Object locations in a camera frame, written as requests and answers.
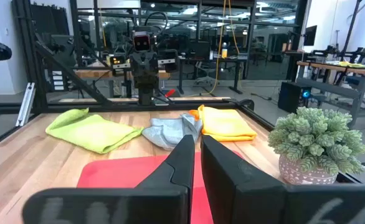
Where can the silver aluminium bar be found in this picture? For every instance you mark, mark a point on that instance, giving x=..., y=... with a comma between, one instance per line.
x=25, y=105

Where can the grey microfiber towel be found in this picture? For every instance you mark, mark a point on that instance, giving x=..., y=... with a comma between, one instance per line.
x=167, y=132

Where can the black computer tower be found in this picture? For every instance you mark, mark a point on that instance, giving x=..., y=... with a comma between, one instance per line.
x=291, y=96

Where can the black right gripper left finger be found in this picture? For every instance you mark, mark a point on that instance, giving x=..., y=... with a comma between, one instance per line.
x=114, y=208

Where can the wooden background table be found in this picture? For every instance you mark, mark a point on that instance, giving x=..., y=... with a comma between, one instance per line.
x=92, y=74

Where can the potted succulent plant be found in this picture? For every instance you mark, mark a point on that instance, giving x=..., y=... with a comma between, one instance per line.
x=316, y=140

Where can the black aluminium table frame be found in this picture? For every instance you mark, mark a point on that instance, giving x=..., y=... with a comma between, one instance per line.
x=76, y=108

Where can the green microfiber towel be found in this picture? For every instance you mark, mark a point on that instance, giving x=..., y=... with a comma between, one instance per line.
x=92, y=133

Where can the workbench with grey legs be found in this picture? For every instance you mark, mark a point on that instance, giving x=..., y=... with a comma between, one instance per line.
x=341, y=70

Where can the small red object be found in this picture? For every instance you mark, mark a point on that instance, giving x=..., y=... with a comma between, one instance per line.
x=170, y=92

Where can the pink plastic bin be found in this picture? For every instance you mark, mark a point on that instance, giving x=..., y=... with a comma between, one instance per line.
x=123, y=174

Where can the orange microfiber towel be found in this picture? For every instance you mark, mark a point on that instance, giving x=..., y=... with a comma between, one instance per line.
x=226, y=124

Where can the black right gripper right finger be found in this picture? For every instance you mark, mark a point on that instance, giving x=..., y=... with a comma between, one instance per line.
x=263, y=202

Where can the black computer monitor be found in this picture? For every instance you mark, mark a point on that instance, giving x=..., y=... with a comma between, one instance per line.
x=310, y=35

